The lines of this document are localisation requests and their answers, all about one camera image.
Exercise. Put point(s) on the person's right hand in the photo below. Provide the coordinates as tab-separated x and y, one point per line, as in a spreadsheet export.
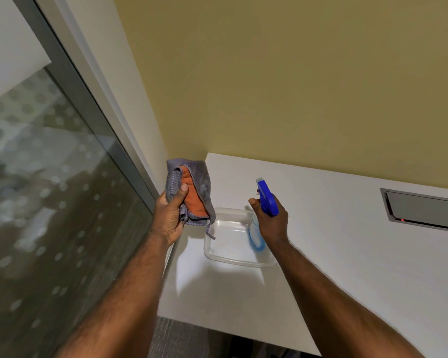
270	227

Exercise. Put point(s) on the person's left hand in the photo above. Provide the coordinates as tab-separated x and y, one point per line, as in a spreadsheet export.
167	219

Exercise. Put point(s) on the person's left thumb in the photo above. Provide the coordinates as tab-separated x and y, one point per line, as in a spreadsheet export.
181	195

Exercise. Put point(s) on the grey and orange cleaning cloth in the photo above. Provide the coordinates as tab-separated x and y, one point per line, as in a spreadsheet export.
194	190

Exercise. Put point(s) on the blue spray bottle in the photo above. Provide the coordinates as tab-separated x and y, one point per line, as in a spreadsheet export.
267	205

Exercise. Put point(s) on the person's left forearm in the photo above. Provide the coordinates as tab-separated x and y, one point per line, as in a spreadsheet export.
114	300

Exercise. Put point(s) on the person's right forearm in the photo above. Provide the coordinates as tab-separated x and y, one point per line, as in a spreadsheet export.
339	301

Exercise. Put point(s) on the clear plastic container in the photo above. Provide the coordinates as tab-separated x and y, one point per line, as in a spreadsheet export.
233	238

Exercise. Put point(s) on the frosted dotted glass partition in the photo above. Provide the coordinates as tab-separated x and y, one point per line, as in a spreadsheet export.
48	190

